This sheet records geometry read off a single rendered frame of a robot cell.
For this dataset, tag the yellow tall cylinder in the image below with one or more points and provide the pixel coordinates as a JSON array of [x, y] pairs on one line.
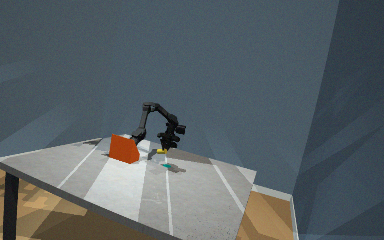
[[160, 151]]

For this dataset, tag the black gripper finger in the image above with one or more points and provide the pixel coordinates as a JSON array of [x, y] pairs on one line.
[[168, 146], [164, 143]]

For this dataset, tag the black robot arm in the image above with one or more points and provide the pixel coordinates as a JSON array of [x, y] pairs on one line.
[[173, 124]]

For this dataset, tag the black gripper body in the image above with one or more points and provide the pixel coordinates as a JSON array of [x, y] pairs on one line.
[[165, 136]]

